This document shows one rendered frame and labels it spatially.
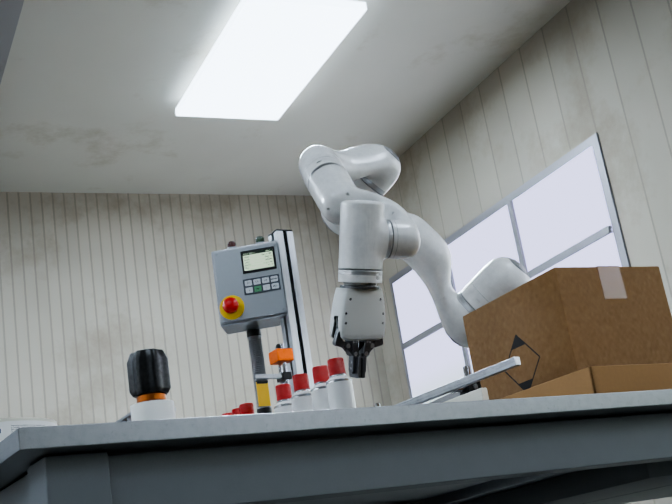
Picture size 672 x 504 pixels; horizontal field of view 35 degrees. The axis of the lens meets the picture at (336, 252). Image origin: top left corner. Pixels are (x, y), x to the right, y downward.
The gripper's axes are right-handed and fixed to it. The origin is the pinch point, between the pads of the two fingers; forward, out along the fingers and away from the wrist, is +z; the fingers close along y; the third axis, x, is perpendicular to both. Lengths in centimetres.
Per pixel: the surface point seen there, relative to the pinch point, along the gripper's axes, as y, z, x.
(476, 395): 4.2, 0.0, 41.1
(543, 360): -18.3, -3.9, 31.3
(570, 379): 13, -6, 70
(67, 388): -89, 63, -463
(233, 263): -3, -18, -61
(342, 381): 0.0, 3.4, -5.1
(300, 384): 1.4, 5.6, -19.2
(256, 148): -192, -87, -425
